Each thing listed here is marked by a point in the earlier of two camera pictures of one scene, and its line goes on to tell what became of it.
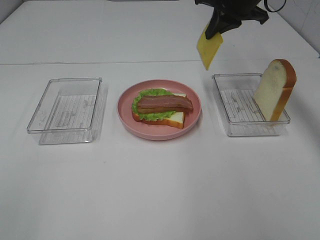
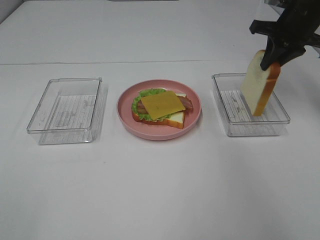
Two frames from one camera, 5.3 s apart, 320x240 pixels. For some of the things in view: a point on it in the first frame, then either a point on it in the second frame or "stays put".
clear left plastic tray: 66,112 stays put
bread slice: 275,87 -> 256,83
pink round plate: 154,132 stays put
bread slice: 176,120 stays put
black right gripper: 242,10 -> 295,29
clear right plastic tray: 242,115 stays put
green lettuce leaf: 151,116 stays put
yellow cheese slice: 207,48 -> 159,106
